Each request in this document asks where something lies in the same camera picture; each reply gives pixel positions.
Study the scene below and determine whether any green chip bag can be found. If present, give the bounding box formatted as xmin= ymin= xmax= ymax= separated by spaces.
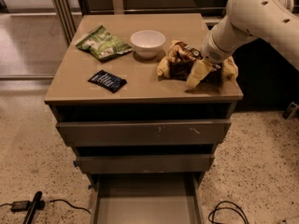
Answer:
xmin=75 ymin=24 xmax=133 ymax=62

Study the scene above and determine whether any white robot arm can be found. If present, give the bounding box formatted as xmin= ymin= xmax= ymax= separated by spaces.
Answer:
xmin=187 ymin=0 xmax=299 ymax=88

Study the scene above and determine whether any dark blue snack packet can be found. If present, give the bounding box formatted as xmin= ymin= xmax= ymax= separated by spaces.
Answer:
xmin=88 ymin=70 xmax=127 ymax=93

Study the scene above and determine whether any white bowl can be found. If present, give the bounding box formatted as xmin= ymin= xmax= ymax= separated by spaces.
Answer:
xmin=130 ymin=30 xmax=165 ymax=59

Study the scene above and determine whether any grey top drawer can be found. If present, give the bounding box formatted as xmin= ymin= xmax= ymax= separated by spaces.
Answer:
xmin=57 ymin=119 xmax=231 ymax=147

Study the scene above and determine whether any black looped cable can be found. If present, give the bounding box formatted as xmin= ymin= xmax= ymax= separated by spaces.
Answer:
xmin=207 ymin=200 xmax=249 ymax=224

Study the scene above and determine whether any grey drawer cabinet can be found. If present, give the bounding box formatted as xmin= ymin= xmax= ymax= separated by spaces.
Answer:
xmin=43 ymin=13 xmax=244 ymax=224

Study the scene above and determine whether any grey open bottom drawer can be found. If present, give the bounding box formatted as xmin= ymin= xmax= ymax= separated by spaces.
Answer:
xmin=90 ymin=173 xmax=204 ymax=224

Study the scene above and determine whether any brown chip bag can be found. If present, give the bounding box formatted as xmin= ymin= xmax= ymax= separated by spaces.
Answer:
xmin=156 ymin=39 xmax=239 ymax=83

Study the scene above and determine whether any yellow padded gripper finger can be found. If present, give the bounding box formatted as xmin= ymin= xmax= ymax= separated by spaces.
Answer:
xmin=221 ymin=56 xmax=238 ymax=81
xmin=187 ymin=59 xmax=213 ymax=88

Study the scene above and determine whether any grey middle drawer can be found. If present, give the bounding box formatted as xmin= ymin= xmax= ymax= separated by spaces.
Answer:
xmin=75 ymin=154 xmax=215 ymax=174

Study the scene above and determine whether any black cable on floor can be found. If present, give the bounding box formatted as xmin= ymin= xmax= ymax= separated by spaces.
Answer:
xmin=0 ymin=198 xmax=92 ymax=216

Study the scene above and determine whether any black power adapter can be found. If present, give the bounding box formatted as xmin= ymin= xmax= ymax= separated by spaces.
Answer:
xmin=10 ymin=201 xmax=30 ymax=212

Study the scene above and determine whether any black bar on floor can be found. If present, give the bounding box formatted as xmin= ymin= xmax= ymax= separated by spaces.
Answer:
xmin=22 ymin=191 xmax=42 ymax=224

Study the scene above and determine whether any metal wall shelf frame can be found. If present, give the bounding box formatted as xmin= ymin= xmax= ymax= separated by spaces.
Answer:
xmin=46 ymin=0 xmax=299 ymax=47

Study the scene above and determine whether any grey object on floor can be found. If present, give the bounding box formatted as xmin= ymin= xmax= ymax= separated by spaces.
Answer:
xmin=282 ymin=102 xmax=299 ymax=119

